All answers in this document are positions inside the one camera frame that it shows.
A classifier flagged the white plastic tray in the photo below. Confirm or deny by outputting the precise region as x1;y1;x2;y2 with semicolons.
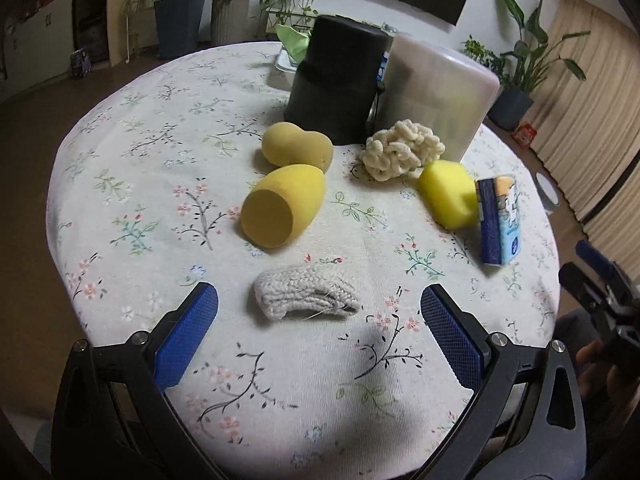
273;42;307;87

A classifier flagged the trailing green plant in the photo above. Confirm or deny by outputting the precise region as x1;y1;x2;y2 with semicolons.
460;35;507;79

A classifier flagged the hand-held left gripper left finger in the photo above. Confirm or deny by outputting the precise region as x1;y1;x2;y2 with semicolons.
50;281;220;480

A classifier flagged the beige curtain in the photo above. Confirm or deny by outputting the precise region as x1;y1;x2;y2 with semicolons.
530;0;640;272

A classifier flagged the red paper bag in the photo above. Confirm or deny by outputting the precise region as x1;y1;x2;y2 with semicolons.
512;122;539;147

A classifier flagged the yellow rectangular sponge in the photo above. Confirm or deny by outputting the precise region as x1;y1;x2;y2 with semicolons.
417;160;480;231

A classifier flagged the grey ribbed planter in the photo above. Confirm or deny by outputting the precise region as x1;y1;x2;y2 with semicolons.
210;0;250;46

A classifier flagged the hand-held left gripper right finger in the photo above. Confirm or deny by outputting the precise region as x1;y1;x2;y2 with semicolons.
420;283;587;480

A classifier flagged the black cylinder container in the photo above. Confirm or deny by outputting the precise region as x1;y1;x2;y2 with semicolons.
284;15;390;146

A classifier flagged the translucent plastic storage box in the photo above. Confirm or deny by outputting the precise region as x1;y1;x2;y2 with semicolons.
375;34;501;163

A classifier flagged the large broad-leaf plant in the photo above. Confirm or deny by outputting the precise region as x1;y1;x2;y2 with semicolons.
495;0;592;97

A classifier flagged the small dark bag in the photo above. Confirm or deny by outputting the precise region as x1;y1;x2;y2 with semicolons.
70;49;94;80

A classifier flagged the beige knitted piece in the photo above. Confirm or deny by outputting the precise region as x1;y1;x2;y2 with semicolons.
253;264;363;322

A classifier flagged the white wall cabinet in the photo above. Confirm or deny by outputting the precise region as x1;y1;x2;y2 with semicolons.
0;0;81;102

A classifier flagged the dark grey planter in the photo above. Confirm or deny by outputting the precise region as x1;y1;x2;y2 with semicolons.
487;85;535;131

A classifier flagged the cartoon print tissue pack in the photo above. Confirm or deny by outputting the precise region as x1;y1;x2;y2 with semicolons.
475;175;523;267

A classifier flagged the tan gourd-shaped makeup sponge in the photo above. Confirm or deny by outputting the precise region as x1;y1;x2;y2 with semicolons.
261;121;334;171

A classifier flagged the cream chunky yarn scrunchie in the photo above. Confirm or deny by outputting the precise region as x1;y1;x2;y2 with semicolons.
361;119;446;183

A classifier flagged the person's right hand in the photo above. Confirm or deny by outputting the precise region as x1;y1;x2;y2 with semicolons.
575;341;636;411

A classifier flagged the grey cylindrical trash can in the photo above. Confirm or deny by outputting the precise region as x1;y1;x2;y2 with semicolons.
536;170;564;216

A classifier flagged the yellow egg-shaped makeup sponge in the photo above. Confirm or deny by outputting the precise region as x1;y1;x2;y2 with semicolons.
241;164;328;248

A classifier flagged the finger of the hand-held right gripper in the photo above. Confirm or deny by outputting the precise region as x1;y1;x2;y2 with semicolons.
575;240;623;283
558;261;611;323

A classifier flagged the dark shelf cabinet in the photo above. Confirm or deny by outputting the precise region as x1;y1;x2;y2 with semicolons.
72;0;111;67

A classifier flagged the green cloth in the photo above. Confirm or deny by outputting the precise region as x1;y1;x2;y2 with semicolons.
276;24;314;59

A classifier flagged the dark blue square planter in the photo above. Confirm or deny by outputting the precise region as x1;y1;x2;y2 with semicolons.
154;0;207;59

